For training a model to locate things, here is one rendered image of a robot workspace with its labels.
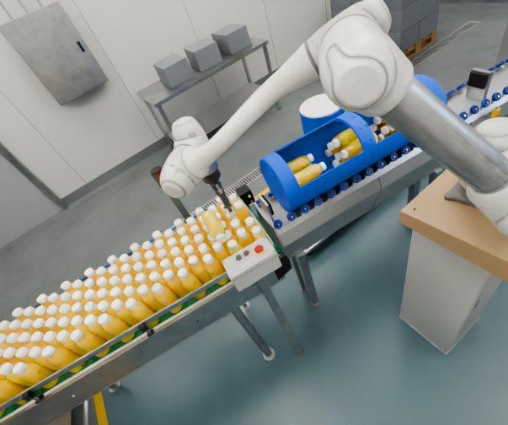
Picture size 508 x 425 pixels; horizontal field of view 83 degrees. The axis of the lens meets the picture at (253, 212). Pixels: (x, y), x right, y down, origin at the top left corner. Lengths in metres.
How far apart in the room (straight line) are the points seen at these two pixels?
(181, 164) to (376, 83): 0.54
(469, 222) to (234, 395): 1.63
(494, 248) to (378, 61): 0.74
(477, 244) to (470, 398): 1.11
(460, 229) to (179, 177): 0.92
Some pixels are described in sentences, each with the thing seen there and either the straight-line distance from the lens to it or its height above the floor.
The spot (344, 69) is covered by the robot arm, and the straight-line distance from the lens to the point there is 0.60.
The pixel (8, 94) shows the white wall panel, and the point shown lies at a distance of 4.27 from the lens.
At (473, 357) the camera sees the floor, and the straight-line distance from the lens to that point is 2.15.
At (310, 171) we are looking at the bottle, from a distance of 1.34.
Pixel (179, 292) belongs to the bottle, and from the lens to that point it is 1.34.
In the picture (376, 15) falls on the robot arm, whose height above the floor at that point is 1.75.
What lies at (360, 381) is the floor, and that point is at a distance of 2.03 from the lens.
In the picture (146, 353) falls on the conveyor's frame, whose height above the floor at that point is 0.80.
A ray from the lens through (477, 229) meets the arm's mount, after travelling 1.18.
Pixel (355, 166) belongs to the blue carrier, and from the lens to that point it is 1.40.
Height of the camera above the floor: 1.97
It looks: 44 degrees down
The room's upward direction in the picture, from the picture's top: 23 degrees counter-clockwise
